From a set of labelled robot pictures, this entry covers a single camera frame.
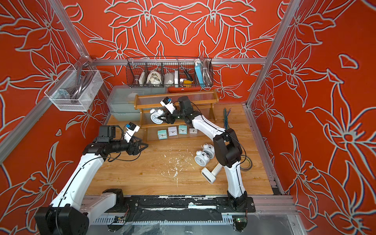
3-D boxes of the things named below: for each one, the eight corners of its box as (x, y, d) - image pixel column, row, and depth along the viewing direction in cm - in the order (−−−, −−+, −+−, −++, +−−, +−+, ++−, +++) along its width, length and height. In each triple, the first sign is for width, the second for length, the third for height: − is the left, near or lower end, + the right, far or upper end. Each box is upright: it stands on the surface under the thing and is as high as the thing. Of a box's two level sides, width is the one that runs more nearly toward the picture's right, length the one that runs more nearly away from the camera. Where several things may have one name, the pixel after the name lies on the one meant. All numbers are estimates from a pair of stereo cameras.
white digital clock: (211, 184, 81) (213, 182, 77) (200, 173, 85) (200, 170, 81) (215, 180, 82) (217, 177, 79) (204, 169, 87) (204, 166, 83)
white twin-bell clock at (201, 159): (193, 161, 90) (193, 155, 83) (197, 155, 92) (198, 149, 85) (203, 169, 86) (205, 163, 79) (208, 163, 89) (210, 157, 82)
